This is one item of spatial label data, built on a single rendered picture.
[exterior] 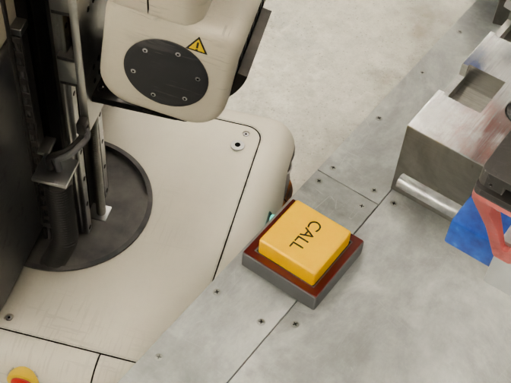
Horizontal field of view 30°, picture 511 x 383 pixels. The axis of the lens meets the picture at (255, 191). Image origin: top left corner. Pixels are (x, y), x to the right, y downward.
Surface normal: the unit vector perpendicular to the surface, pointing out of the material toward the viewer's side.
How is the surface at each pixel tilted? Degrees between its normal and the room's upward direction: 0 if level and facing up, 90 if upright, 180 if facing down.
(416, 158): 90
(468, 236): 90
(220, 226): 0
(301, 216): 0
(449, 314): 0
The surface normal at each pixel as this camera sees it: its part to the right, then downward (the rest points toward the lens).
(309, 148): 0.07, -0.64
